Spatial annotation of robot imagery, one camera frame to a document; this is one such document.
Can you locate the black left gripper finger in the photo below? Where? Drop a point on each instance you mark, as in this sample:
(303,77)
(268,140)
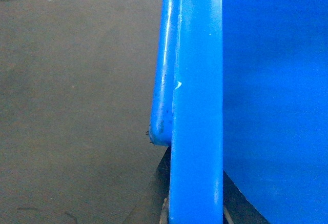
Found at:
(236,208)

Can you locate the large blue plastic crate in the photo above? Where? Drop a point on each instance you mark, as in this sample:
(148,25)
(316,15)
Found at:
(241,87)

